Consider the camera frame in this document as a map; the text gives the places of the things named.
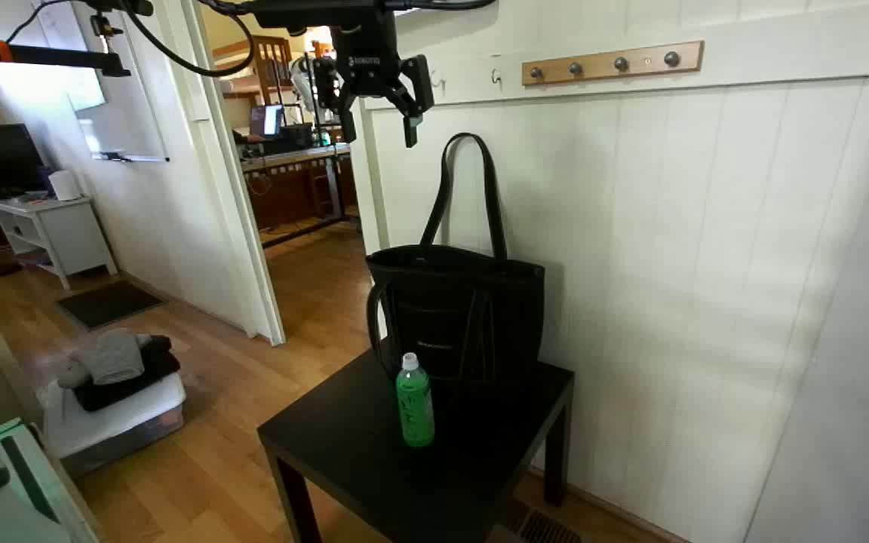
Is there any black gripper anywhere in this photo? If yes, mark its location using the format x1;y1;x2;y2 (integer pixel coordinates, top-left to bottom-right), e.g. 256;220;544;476
314;0;437;151

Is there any green plastic bottle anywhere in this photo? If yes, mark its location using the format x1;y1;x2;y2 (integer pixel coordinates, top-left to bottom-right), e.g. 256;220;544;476
393;351;437;450

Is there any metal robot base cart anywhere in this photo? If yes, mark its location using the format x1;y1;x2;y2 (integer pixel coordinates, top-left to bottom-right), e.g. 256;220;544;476
0;415;106;543

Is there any black tote bag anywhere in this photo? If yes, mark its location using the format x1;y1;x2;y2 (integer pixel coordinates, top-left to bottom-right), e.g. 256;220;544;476
362;131;548;399

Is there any wooden chair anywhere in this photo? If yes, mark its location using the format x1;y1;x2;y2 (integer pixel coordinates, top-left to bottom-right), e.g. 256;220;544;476
246;33;298;108

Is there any wooden peg rack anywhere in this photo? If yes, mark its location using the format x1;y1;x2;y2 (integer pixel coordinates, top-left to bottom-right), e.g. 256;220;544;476
520;40;705;92

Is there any black boom pole orange tape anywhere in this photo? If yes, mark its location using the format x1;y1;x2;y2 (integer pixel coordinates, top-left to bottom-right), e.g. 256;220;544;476
0;37;134;79

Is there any dark floor mat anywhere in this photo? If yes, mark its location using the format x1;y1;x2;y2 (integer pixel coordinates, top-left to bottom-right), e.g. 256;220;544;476
54;278;162;332

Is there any small white cabinet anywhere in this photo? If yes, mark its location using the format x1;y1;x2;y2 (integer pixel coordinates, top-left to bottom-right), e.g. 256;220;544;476
0;191;117;294

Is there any black folded cloth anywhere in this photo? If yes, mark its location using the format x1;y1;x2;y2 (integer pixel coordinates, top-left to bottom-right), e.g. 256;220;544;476
70;332;185;415

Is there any black monitor screen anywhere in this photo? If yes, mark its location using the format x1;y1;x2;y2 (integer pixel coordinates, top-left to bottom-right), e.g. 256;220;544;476
0;120;50;198

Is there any gray folded cloth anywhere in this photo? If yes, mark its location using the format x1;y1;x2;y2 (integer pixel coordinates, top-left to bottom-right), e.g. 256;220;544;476
56;328;147;391

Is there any black side table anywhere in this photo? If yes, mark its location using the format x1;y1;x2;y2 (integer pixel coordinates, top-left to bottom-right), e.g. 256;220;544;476
256;340;575;543

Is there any white floor box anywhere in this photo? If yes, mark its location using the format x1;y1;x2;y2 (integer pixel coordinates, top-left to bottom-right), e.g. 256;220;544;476
35;369;191;476

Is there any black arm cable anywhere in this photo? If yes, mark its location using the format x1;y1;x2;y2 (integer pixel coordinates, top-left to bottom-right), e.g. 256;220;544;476
114;0;256;83

